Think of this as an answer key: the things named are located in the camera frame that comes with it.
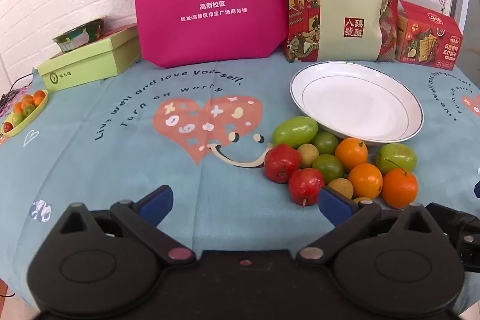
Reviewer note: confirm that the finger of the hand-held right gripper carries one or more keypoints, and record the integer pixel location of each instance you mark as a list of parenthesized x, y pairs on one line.
[(463, 230), (477, 184)]

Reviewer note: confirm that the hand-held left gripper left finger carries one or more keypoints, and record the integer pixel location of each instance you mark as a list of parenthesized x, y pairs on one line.
[(157, 200)]

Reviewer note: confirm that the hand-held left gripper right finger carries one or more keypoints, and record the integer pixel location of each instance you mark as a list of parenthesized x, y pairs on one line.
[(334, 204)]

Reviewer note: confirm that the tan longan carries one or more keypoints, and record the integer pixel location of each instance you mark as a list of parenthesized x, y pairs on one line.
[(363, 200), (342, 187), (308, 155)]

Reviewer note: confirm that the small red apple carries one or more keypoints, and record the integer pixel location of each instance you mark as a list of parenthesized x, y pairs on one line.
[(306, 187), (282, 163)]

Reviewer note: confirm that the small green tomato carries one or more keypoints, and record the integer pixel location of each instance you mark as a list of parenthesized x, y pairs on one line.
[(328, 167), (325, 142)]

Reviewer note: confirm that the green apple with stem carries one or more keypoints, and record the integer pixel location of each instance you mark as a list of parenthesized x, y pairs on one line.
[(396, 155)]

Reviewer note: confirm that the oval green jujube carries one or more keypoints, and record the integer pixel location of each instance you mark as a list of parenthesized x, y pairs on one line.
[(294, 131)]

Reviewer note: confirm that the white plate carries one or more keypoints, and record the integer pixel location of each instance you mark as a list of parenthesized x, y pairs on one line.
[(356, 106)]

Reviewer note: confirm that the blue printed tablecloth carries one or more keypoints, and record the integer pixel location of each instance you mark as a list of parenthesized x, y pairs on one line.
[(112, 162)]

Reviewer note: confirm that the yellow-green oval dish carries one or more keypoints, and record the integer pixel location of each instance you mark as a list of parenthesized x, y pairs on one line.
[(35, 110)]

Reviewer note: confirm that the red cracker box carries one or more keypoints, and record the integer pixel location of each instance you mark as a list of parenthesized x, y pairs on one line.
[(429, 37)]

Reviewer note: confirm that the light green lidded box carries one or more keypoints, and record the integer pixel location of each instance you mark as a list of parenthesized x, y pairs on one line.
[(86, 61)]

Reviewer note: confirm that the miniature tangerine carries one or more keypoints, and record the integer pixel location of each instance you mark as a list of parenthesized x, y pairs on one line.
[(18, 106), (27, 101), (38, 97)]

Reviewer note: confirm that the miniature green tomato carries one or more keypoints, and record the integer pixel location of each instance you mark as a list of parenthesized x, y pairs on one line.
[(17, 118), (27, 111)]

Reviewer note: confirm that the miniature red apple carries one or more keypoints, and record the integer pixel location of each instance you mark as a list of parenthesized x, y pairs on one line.
[(7, 126)]

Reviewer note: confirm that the green and black bowl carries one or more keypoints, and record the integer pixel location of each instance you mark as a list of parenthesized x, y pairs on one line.
[(77, 37)]

